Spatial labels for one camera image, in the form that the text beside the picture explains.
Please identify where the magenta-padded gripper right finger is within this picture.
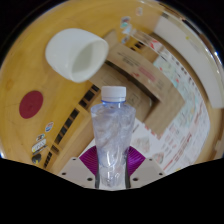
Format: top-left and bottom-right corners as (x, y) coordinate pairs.
(125, 146), (168, 190)

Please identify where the clear plastic water bottle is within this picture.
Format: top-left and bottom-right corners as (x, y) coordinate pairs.
(90, 85), (137, 189)

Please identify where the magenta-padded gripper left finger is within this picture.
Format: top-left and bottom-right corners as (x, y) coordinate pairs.
(58, 145), (101, 190)

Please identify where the white cup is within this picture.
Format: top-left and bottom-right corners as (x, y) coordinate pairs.
(44, 27), (110, 84)

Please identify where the brown cardboard box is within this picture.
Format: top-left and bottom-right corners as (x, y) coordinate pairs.
(89, 29), (186, 136)

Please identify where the small dark round object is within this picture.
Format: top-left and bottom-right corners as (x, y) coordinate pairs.
(31, 153), (43, 165)

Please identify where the white rectangular card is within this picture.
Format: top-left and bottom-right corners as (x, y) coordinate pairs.
(31, 139), (48, 154)

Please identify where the wall of paper posters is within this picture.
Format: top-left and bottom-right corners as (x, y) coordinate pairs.
(131, 33), (216, 175)

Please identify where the wooden slotted rail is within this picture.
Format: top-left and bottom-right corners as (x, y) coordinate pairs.
(41, 83), (104, 169)

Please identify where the flat round red coaster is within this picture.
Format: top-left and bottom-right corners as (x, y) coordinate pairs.
(18, 90), (44, 120)

